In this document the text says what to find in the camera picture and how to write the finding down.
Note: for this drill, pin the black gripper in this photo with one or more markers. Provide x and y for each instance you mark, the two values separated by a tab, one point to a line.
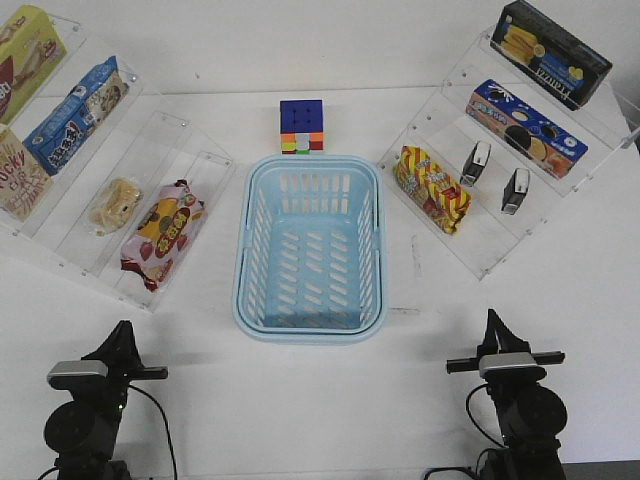
498	337
119	365

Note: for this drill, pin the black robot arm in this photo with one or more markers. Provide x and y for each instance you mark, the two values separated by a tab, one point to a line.
83	431
529	415

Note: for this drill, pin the wrapped bread bun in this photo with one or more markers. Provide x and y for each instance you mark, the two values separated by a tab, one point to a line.
114	206

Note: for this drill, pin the black tissue pack right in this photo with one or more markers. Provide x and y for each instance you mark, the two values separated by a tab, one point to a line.
515	191

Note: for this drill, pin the black tissue pack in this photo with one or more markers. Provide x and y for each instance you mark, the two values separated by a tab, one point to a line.
475	163
515	191

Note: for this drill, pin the black tissue pack left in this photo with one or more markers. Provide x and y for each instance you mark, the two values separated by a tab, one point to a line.
475	163

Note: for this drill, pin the light blue plastic basket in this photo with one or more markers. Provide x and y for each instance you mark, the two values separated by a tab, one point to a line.
311	256

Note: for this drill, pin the pink strawberry biscuit pack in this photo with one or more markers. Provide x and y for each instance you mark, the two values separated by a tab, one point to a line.
163	236

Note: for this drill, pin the red yellow striped snack pack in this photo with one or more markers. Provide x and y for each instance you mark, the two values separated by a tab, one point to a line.
431	188

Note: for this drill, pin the clear acrylic left shelf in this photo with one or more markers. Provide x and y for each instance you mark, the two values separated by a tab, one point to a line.
142	141

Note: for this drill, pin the clear acrylic shelf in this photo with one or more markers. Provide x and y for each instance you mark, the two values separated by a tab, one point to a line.
142	141
441	126

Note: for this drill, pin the clear acrylic right shelf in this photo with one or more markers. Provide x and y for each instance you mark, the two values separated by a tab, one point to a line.
441	126

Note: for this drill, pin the red Pocky box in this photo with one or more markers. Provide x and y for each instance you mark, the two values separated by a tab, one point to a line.
24	182

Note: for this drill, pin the blue orange Oreo box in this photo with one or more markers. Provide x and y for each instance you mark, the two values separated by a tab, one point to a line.
532	134

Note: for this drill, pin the blue cookie box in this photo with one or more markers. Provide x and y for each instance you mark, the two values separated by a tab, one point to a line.
58	137

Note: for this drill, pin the multicolour puzzle cube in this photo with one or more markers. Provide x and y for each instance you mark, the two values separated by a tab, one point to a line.
301	126

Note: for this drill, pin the black yellow biscuit box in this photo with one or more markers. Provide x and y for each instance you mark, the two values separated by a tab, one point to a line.
567	68

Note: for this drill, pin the yellow green snack box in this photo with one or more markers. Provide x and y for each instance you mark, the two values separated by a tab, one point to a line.
31	49

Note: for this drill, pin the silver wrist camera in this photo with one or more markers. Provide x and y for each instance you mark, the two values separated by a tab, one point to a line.
506	367
78	374

